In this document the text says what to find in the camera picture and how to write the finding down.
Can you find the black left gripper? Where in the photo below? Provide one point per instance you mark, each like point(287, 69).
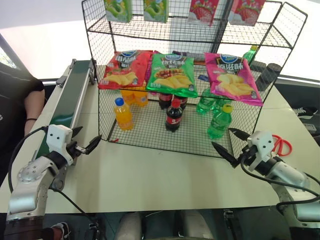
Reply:
point(76, 150)

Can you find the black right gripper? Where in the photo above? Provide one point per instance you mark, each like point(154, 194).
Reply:
point(248, 153)

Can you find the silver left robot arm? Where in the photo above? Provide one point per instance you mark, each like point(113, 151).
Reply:
point(30, 180)

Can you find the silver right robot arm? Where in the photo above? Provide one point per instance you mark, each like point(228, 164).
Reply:
point(290, 175)

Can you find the bare person forearm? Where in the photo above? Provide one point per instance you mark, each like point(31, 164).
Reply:
point(33, 107)

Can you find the green conveyor belt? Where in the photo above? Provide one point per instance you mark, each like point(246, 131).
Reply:
point(66, 100)

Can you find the green soda bottle yellow cap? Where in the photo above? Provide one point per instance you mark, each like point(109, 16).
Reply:
point(219, 123)

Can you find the orange soda bottle blue cap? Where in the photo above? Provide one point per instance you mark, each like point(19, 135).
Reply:
point(123, 117)

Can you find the cola bottle red cap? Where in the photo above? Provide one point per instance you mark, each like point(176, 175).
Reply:
point(173, 118)

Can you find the pink chips bag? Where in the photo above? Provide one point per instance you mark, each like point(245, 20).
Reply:
point(232, 77)

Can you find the small blue packet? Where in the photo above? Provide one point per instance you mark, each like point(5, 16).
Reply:
point(203, 77)

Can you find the black cylinder container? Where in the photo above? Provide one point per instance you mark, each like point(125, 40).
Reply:
point(257, 68)
point(268, 77)

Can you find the red chips bag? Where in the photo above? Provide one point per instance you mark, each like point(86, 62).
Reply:
point(125, 71)

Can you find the black shoe white print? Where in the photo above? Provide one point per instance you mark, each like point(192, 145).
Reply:
point(305, 111)

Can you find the person in black shirt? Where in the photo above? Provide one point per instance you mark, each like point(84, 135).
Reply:
point(12, 105)

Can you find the small green bottle yellow cap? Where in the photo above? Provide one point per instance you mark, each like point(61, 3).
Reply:
point(250, 55)

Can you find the green chips bag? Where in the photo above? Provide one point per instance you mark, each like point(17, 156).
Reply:
point(172, 75)

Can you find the black and white sneaker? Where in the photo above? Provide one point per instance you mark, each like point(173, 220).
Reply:
point(61, 231)

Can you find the dark flat packet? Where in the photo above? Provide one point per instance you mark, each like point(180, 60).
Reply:
point(187, 55)

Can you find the green juice carton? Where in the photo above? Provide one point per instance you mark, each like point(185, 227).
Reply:
point(155, 10)
point(118, 10)

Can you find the red strawberry drink carton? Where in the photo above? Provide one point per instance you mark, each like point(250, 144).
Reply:
point(246, 12)
point(202, 12)

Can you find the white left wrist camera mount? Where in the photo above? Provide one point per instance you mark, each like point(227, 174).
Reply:
point(58, 137)

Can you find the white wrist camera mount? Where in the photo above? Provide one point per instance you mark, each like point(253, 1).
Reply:
point(58, 137)
point(261, 145)

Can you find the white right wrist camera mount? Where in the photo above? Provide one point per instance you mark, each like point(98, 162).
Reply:
point(261, 145)

